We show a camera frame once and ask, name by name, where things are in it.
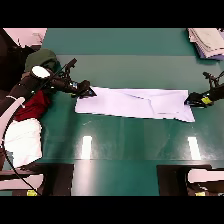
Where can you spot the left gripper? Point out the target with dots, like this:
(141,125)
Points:
(83,89)

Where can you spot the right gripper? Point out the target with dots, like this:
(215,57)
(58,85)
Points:
(199,100)

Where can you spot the white shirt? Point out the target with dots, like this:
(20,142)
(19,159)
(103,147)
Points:
(133,103)

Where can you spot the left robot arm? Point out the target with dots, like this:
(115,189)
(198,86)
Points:
(29,84)

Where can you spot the lavender folded garment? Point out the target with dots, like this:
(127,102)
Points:
(213,56)

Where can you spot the red garment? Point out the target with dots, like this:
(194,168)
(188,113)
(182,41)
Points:
(35,106)

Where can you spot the green garment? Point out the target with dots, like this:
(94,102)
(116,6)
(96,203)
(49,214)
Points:
(41,57)

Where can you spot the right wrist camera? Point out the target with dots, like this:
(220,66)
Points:
(211,78)

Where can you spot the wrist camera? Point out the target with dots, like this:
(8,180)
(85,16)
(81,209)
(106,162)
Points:
(211,78)
(68,66)

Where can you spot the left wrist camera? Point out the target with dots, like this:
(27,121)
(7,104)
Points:
(68,66)

